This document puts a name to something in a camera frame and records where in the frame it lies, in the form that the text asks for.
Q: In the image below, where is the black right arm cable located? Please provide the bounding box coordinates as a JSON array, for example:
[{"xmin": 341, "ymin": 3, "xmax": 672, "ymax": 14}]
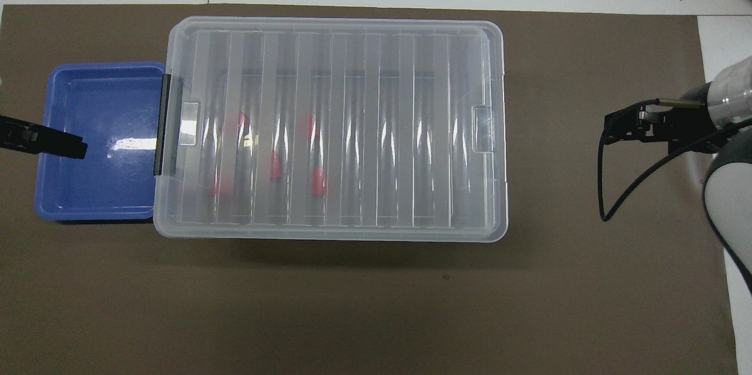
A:
[{"xmin": 597, "ymin": 99, "xmax": 735, "ymax": 223}]

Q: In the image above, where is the clear plastic storage box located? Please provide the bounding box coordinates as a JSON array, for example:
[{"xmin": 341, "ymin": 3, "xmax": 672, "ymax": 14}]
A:
[{"xmin": 156, "ymin": 19, "xmax": 506, "ymax": 240}]

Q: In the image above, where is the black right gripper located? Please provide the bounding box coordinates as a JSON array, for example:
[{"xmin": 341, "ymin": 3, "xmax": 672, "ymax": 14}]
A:
[{"xmin": 604, "ymin": 102, "xmax": 716, "ymax": 155}]

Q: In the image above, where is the brown table mat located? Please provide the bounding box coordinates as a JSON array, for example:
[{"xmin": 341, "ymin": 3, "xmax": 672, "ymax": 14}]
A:
[{"xmin": 0, "ymin": 4, "xmax": 740, "ymax": 375}]

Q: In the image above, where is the black box latch handle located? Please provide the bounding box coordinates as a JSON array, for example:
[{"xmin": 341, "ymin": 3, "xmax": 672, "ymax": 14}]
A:
[{"xmin": 153, "ymin": 73, "xmax": 172, "ymax": 176}]

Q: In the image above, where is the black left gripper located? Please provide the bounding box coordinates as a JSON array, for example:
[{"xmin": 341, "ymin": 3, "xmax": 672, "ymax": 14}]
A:
[{"xmin": 0, "ymin": 116, "xmax": 88, "ymax": 160}]

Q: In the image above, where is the clear plastic box lid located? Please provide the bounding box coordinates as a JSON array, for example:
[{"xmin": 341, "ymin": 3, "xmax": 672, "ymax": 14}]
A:
[{"xmin": 154, "ymin": 16, "xmax": 509, "ymax": 243}]

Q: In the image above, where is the blue plastic tray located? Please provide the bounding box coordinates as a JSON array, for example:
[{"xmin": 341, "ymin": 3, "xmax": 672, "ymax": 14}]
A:
[{"xmin": 35, "ymin": 62, "xmax": 168, "ymax": 223}]

